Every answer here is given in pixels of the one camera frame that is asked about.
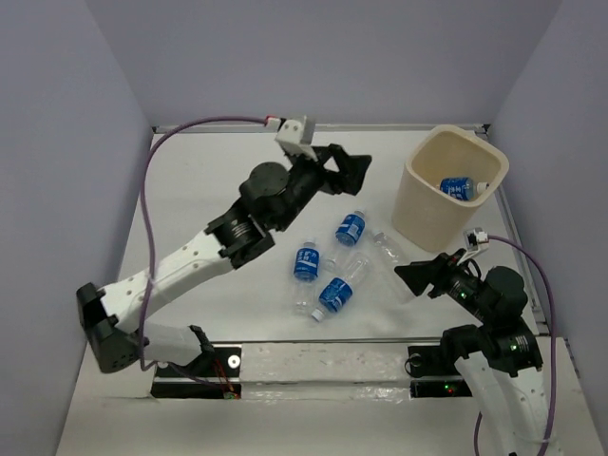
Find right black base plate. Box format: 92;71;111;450
404;345;472;399

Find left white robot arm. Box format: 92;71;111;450
76;144;372;375

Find blue label bottle front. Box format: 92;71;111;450
311;253;371;323

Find beige plastic bin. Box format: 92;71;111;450
391;124;509;253

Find blue label bottle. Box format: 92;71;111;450
292;237;320;314
436;177;489;201
323;209;366;273
311;253;371;323

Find aluminium table rail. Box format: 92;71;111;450
151;123;491;135

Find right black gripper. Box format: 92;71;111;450
392;246;493;322

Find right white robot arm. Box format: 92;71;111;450
394;250;563;455

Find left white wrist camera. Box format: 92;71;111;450
275;116;318;162

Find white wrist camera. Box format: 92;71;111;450
275;116;318;162
457;227;489;266

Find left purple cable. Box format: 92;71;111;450
138;115;281;395

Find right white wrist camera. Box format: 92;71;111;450
457;227;489;266

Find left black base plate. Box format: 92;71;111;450
150;344;242;400

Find clear unlabelled bottle right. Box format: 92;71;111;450
370;229;413;304

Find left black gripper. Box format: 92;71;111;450
276;144;374;232

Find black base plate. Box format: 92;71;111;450
150;344;242;400
404;345;472;399

